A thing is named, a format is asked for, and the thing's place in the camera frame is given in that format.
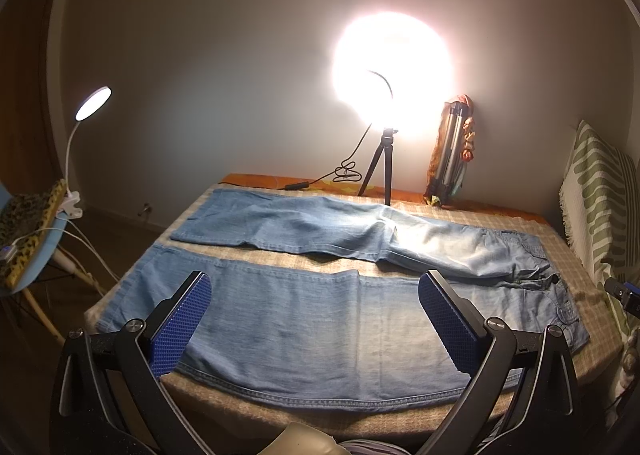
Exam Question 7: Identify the blue denim pants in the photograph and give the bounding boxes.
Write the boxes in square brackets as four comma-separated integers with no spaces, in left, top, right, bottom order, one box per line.
[94,187,592,414]

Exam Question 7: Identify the leopard print cushion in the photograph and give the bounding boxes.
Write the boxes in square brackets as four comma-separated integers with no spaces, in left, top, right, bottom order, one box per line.
[1,178,66,291]

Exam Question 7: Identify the metal door stopper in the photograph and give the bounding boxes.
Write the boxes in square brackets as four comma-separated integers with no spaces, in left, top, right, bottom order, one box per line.
[138,204,152,216]

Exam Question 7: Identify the white charging cable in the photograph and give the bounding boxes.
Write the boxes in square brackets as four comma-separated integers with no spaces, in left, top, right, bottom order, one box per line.
[0,218,122,286]

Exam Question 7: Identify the orange bed sheet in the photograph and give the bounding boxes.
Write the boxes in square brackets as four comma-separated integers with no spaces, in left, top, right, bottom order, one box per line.
[220,173,549,225]

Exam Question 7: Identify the light blue chair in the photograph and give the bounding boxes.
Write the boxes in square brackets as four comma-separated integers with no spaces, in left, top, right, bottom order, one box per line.
[1,183,105,343]

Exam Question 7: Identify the grey striped trouser leg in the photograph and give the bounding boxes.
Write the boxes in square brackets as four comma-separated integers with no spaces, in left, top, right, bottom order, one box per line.
[340,439,410,455]

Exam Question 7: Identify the white clip desk lamp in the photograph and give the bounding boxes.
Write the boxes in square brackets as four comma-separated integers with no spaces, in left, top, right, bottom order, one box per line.
[53,85,113,221]

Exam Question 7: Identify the black ring light cable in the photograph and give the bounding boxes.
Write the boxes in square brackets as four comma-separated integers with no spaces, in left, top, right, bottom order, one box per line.
[284,122,374,191]

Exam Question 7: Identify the bright ring light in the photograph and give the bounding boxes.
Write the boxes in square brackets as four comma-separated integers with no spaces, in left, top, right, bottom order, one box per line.
[330,11,458,141]

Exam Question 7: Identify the beige checked bed blanket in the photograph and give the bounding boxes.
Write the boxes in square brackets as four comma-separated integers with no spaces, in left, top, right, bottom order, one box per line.
[83,183,633,441]

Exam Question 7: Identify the folded silver tripod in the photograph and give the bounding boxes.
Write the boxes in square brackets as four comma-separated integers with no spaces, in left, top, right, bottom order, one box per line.
[424,100,469,206]

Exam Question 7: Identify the green white striped pillow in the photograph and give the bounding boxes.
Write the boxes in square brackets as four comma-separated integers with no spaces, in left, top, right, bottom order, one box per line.
[558,119,640,416]

